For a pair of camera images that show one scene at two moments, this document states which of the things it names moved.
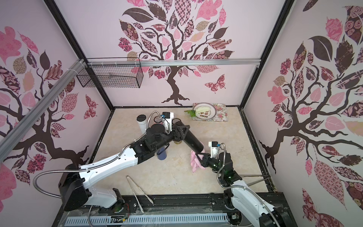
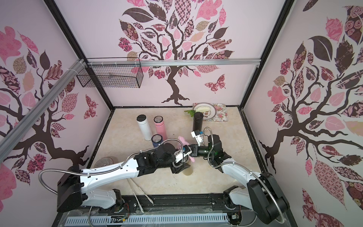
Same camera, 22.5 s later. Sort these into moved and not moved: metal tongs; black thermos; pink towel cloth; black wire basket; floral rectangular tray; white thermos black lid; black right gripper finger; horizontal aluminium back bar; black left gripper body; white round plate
Moved: black right gripper finger; pink towel cloth; black left gripper body; black thermos
Not moved: horizontal aluminium back bar; white thermos black lid; black wire basket; white round plate; floral rectangular tray; metal tongs
